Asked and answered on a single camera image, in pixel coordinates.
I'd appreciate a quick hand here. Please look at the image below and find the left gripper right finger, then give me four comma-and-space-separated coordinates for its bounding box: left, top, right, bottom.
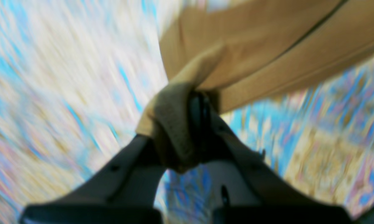
188, 92, 352, 224

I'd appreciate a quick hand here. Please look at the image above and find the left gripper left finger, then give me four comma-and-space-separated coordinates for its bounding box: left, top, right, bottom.
19, 135, 165, 224

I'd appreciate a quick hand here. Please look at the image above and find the brown t-shirt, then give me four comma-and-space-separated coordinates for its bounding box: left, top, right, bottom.
136, 0, 374, 172

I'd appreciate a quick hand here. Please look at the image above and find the patterned tablecloth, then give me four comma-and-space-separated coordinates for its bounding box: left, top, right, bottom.
0, 0, 374, 224

